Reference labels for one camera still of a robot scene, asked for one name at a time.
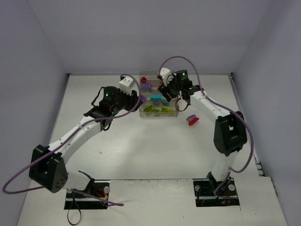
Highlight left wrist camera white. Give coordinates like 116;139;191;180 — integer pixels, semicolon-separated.
119;76;134;96

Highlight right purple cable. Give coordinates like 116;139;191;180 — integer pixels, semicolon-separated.
159;56;255;198

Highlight green lego brick split off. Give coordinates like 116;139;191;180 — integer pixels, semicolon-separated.
161;107;169;114

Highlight black loop cable left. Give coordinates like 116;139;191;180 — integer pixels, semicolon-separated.
67;197;83;224

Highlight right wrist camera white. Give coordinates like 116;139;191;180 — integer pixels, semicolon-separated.
157;67;174;86

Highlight green wide lego brick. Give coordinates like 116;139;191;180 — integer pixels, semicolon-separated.
143;105;155;115

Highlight clear bin nearest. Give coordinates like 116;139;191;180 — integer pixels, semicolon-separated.
139;100;179;118

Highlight purple butterfly lego piece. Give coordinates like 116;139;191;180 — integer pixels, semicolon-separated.
140;95;147;102

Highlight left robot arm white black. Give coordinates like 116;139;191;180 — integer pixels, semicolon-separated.
29;86;142;193

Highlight clear bin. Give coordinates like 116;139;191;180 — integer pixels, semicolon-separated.
147;80;161;90
140;71;160;81
139;100;179;118
142;90;169;106

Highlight red curved lego piece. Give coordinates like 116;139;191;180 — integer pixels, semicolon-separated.
188;117;199;126

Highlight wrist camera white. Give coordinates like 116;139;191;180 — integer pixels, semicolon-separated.
119;76;134;96
157;67;174;86

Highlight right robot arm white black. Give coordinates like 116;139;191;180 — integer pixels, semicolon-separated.
157;68;247;188

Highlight clear bin farthest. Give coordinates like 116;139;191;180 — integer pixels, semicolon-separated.
140;71;160;81

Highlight purple rounded lego brick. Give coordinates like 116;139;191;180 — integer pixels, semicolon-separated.
141;82;152;92

